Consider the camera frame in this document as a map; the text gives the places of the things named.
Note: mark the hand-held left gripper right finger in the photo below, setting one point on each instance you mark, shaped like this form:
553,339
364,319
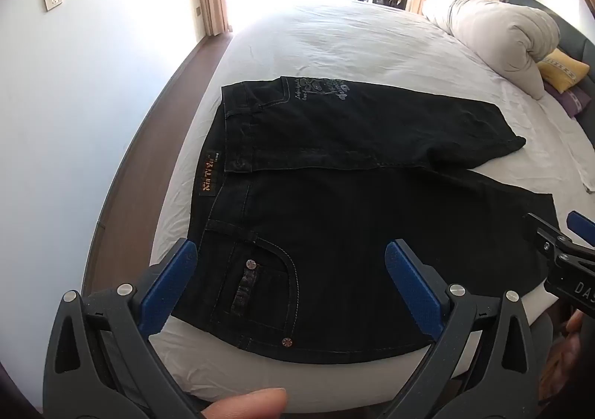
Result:
411,289

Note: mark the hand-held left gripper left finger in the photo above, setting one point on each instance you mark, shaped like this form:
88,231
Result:
173,282

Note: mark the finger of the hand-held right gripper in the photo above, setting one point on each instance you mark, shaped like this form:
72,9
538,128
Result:
541,233
582,224

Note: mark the person's right hand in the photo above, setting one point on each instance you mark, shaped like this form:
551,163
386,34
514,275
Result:
574,330

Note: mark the yellow patterned pillow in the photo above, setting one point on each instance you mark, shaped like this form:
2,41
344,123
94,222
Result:
562,70

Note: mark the dark grey padded headboard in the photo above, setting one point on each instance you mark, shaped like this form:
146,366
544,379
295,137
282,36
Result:
576,35

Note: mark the purple patterned pillow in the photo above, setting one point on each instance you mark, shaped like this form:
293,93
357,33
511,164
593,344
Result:
574,100

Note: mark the black denim pants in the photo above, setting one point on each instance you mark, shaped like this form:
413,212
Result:
348,214

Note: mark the person's left hand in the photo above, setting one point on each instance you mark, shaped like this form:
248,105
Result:
246,405

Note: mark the bed with white sheet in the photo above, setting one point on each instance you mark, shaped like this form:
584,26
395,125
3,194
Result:
348,42

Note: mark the rolled cream duvet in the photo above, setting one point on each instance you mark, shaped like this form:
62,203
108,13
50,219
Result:
488,28

